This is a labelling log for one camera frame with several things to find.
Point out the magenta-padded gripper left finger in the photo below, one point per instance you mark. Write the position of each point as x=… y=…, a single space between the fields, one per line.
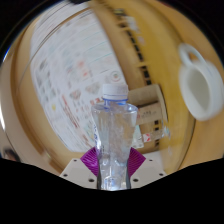
x=78 y=171

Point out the large map wall poster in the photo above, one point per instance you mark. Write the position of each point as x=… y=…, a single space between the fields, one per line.
x=73 y=66

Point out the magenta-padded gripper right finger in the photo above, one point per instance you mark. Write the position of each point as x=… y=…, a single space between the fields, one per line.
x=146 y=171

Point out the clear plastic bottle white cap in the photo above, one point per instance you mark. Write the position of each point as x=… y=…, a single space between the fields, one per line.
x=115 y=133

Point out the white ceramic mug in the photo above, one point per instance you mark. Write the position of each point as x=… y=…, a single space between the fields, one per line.
x=200 y=90

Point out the brown cardboard box stand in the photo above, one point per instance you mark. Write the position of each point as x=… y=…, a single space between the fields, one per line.
x=148 y=100

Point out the row of wooden chairs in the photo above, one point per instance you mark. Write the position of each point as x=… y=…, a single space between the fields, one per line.
x=141 y=56

